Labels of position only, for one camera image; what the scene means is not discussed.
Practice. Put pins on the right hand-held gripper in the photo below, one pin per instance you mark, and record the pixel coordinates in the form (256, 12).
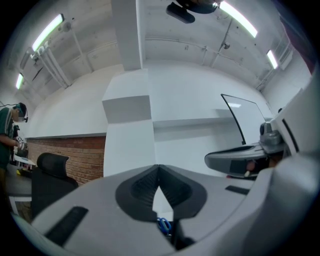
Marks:
(271, 138)

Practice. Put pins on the ceiling tube light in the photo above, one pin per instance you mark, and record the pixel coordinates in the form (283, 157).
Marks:
(272, 59)
(238, 18)
(47, 32)
(19, 81)

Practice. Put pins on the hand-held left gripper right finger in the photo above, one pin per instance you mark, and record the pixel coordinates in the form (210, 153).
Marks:
(220, 197)

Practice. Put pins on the black office chair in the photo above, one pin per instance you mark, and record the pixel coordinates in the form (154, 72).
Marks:
(50, 180)

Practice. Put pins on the black head-mounted camera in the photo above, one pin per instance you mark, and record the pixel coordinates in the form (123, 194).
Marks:
(180, 13)

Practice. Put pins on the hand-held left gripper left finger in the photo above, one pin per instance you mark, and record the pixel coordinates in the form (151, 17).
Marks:
(100, 200)

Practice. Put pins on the white ceiling pipes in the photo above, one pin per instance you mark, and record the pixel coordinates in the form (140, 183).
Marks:
(53, 67)

